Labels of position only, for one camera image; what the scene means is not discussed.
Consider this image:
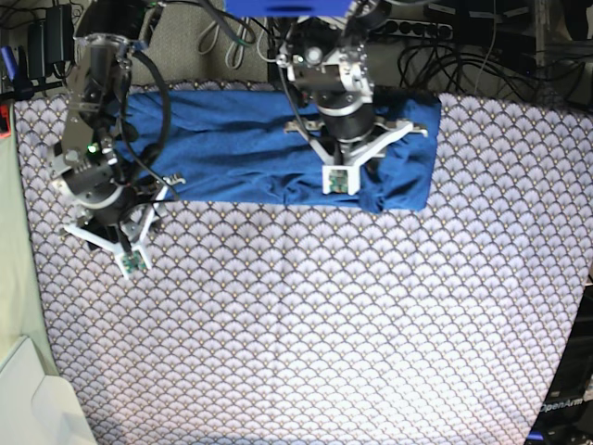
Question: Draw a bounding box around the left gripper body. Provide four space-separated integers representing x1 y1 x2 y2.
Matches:
284 104 428 196

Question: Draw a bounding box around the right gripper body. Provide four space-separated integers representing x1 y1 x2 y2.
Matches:
63 173 185 278

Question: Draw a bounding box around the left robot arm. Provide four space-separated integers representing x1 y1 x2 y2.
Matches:
276 1 428 196

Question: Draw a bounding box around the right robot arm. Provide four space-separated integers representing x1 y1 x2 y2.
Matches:
47 1 185 277

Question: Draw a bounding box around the black power strip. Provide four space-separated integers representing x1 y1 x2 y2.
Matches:
371 19 454 41

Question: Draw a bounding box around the light green cloth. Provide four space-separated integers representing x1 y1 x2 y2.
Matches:
0 133 59 376

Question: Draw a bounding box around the fan-patterned tablecloth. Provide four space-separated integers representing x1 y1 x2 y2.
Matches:
15 94 592 444

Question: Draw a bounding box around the black power adapter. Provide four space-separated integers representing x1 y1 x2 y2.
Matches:
27 4 74 81

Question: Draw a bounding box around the white plastic bin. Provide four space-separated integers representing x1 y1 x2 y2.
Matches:
1 336 96 444

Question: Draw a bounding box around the black OpenArm case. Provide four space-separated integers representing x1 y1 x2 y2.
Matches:
525 277 592 444

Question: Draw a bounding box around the white looped cable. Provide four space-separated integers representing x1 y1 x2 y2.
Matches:
198 13 260 70

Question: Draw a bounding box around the blue handled clamp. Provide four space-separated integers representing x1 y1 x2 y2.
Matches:
1 45 34 101

